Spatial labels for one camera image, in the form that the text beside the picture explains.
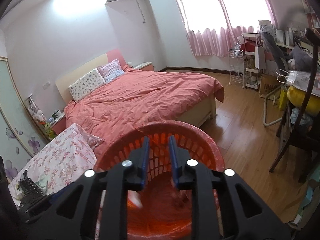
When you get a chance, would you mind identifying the white wire rack trolley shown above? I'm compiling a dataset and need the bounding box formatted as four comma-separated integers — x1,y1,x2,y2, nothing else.
228,49,245,88

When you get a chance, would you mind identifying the white shelf with plush toys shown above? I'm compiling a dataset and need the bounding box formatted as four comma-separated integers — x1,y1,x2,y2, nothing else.
25,94,56,141

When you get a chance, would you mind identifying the pink nightstand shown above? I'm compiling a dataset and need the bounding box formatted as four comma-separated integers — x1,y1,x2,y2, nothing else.
49,113,66,135
133,62,154,72

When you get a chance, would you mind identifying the pink right nightstand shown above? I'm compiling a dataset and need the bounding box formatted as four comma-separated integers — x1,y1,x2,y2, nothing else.
133,62,154,72

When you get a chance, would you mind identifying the pink left nightstand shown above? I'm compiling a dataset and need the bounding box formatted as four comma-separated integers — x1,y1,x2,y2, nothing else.
49,113,66,135

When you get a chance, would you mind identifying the coral pink bed duvet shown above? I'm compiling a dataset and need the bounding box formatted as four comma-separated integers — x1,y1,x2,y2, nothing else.
64,67,225,158

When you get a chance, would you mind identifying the red plastic laundry basket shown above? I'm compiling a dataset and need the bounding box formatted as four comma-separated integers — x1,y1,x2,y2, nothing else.
94,121,225,239

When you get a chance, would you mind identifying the beige and pink headboard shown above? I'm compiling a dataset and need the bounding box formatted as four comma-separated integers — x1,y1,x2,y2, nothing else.
55,49,126,104

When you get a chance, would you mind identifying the frosted glass floral wardrobe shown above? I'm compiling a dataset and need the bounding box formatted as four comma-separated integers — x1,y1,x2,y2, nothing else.
0,57,48,180

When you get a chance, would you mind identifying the pink sheer window curtain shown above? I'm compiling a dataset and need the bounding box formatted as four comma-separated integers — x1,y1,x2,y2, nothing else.
176,0,276,57

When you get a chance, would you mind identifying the light green crumpled wrapper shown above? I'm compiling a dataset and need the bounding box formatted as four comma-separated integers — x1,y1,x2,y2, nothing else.
35,174,48,194

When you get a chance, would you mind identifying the crumpled white paper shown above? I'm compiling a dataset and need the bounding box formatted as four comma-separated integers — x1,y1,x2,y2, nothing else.
8,181,23,202

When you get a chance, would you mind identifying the pink striped pillow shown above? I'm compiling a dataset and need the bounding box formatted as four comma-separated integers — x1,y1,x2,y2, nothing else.
98,58,125,83

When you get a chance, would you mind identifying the black mesh packaging net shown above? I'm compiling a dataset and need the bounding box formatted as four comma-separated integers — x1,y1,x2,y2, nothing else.
18,170,43,206

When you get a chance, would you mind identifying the white floral pillow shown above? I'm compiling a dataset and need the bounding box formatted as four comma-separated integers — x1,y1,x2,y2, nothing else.
68,68,106,103

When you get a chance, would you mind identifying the brown cardboard box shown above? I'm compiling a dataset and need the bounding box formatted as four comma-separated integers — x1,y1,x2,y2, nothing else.
259,74,280,98

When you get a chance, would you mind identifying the red woven cloth rag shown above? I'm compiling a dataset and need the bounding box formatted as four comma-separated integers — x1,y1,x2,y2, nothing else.
170,179,190,207

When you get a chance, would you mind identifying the pink floral table cloth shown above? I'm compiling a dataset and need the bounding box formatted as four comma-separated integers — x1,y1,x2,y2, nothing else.
12,124,105,194

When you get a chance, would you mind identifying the dark wooden chair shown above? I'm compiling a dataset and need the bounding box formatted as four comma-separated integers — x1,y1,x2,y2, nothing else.
269,28,319,173

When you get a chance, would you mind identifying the yellow bag on table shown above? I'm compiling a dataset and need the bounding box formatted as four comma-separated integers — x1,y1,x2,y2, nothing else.
287,86,320,117

